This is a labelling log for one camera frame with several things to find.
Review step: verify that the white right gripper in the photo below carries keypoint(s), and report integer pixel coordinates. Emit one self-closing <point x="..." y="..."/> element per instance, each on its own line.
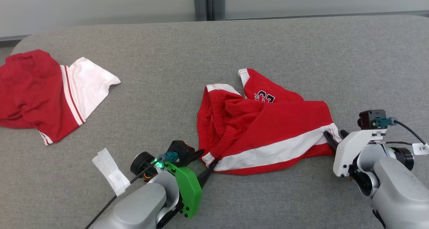
<point x="348" y="152"/>

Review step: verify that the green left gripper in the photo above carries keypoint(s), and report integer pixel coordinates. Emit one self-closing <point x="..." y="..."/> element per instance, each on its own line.
<point x="189" y="192"/>

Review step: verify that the red shorts with white stripe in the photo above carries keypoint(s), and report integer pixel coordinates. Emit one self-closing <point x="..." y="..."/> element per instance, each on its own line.
<point x="268" y="128"/>

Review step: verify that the red jersey with white sleeves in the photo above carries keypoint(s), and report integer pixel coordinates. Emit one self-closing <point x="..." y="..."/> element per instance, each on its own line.
<point x="33" y="91"/>

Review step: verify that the grey fabric sofa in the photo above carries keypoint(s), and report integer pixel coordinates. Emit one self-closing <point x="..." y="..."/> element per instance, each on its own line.
<point x="214" y="48"/>

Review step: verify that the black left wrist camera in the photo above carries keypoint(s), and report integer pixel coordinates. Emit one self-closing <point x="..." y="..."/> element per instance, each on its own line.
<point x="179" y="150"/>

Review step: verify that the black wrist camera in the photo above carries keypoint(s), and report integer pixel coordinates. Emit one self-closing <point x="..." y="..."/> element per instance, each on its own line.
<point x="368" y="119"/>
<point x="179" y="150"/>

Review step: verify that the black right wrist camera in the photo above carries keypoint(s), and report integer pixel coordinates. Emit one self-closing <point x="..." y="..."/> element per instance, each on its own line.
<point x="368" y="119"/>

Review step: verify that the grey partition post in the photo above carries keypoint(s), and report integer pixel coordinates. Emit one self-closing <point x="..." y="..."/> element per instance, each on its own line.
<point x="218" y="2"/>
<point x="200" y="2"/>

